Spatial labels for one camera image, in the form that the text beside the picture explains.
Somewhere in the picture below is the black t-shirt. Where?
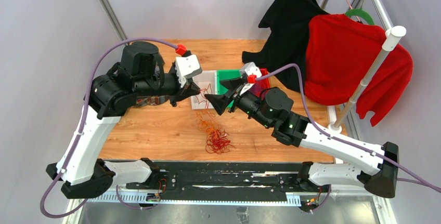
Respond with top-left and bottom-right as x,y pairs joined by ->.
242,0 -> 328,84

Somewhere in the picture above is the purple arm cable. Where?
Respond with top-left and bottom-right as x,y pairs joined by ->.
40,37 -> 187,219
248,63 -> 441,193

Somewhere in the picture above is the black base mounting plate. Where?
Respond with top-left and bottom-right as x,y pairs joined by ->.
103,160 -> 328,203

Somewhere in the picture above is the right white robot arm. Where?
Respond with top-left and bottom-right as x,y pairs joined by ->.
205,79 -> 399,199

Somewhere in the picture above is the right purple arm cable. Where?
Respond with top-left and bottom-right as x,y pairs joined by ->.
248,63 -> 441,193

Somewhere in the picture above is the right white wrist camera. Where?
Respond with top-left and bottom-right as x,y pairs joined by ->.
239,62 -> 262,96

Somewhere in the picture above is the green plastic bin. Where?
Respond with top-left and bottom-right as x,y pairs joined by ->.
216,69 -> 240,95

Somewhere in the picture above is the green hanger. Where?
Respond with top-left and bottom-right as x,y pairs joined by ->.
345,8 -> 375,25

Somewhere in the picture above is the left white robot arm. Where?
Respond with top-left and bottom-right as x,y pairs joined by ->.
46,41 -> 202,199

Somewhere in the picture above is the white clothes rack pole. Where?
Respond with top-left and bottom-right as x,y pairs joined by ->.
328,25 -> 407,133

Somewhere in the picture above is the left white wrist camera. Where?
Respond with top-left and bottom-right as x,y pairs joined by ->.
175,55 -> 203,88

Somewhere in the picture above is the slotted aluminium rail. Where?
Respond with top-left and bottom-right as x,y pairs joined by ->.
86,191 -> 302,206

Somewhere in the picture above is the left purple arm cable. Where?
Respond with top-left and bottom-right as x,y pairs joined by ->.
40,37 -> 187,219

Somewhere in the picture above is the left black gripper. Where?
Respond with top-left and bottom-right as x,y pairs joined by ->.
136,67 -> 202,107

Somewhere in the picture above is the red plastic bin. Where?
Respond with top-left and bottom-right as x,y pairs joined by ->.
250,78 -> 271,97

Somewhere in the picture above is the plaid flannel shirt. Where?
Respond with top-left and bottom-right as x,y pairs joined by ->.
134,96 -> 169,108

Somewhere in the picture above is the metal rack top bar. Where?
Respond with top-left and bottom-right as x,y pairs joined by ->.
361,0 -> 394,31

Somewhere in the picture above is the orange thin cable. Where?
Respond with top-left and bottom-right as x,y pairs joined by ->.
194,84 -> 228,140

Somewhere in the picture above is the red t-shirt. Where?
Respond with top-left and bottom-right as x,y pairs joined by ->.
303,14 -> 413,126

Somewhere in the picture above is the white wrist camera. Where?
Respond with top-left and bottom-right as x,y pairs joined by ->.
239,62 -> 262,96
175,55 -> 203,88

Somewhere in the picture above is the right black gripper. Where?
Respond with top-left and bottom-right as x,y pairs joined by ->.
204,77 -> 272,129

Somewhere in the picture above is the white plastic bin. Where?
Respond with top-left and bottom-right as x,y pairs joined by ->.
190,70 -> 218,110

